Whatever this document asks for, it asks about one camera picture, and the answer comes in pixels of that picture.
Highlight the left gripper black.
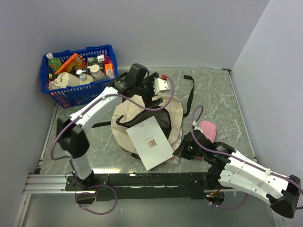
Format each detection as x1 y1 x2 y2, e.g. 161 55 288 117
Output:
135 73 163 108

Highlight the white book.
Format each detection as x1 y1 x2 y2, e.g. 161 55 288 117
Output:
126 116 173 171

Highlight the cream canvas backpack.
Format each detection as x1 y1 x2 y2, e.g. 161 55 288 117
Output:
91 75 196 158

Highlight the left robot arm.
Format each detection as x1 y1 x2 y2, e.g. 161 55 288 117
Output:
56 63 170 190

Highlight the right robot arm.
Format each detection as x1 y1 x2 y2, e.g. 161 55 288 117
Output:
174 130 303 218

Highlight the floral cover book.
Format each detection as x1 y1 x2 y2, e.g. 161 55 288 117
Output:
167 129 183 165

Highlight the pink pencil case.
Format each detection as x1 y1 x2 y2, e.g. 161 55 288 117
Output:
199 121 217 143

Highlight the pink orange carton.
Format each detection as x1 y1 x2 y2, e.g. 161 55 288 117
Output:
104 55 115 79

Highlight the grey pump bottle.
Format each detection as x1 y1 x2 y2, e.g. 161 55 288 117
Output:
88 64 110 82

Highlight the cream lotion bottle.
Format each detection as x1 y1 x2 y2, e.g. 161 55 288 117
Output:
76 69 95 85

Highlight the black product box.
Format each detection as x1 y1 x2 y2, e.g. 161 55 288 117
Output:
87 56 105 72

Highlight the blue plastic basket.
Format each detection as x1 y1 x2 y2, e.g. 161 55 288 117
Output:
40 44 118 108

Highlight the orange snack box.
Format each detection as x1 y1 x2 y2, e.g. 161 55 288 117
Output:
55 53 87 74

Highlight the beige cloth pouch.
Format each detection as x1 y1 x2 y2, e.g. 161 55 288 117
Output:
48 72 80 90

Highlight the green soda bottle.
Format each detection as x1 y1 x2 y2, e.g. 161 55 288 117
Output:
46 53 62 72

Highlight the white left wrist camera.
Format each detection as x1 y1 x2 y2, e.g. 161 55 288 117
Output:
153 74 170 95

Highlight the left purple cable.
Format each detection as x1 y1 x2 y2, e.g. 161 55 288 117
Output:
51 75 176 215

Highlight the purple cable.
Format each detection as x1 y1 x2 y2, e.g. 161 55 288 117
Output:
190 105 303 210
51 75 176 215

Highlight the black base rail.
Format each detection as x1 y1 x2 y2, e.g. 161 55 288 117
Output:
65 172 222 201

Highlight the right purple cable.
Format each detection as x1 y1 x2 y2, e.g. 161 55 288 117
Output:
190 105 303 210

